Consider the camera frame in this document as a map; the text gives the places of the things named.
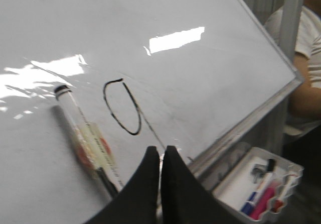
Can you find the blue capped marker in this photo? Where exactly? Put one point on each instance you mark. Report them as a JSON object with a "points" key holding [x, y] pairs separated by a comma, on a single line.
{"points": [[256, 195]]}

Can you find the red tipped white marker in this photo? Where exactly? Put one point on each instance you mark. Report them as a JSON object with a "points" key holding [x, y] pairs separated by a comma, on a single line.
{"points": [[279, 202]]}

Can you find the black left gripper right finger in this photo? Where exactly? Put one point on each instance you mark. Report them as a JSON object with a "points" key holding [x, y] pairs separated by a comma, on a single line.
{"points": [[184, 200]]}

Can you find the red magnet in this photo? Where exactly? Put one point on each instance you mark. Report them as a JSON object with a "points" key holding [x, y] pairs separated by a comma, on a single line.
{"points": [[91, 148]]}

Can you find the grey metal post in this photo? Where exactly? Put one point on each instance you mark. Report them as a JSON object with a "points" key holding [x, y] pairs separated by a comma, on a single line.
{"points": [[289, 27]]}

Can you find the white whiteboard with aluminium frame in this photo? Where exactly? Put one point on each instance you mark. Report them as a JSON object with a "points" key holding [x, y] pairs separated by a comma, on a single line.
{"points": [[196, 74]]}

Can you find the pink marker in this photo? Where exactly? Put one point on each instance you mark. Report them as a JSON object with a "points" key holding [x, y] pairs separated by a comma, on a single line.
{"points": [[263, 202]]}

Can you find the white plastic tray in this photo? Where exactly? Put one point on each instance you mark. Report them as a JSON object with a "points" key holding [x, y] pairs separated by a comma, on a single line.
{"points": [[230, 181]]}

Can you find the white black whiteboard marker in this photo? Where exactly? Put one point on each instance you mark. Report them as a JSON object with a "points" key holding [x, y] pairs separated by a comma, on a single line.
{"points": [[75, 116]]}

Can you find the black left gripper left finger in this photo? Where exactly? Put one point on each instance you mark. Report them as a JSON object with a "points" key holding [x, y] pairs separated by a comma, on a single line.
{"points": [[137, 201]]}

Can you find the person in white shirt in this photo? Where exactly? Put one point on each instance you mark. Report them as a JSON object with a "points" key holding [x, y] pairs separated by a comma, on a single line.
{"points": [[304, 103]]}

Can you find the metal binder clip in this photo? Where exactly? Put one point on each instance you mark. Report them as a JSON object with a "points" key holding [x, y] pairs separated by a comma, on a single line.
{"points": [[258, 172]]}

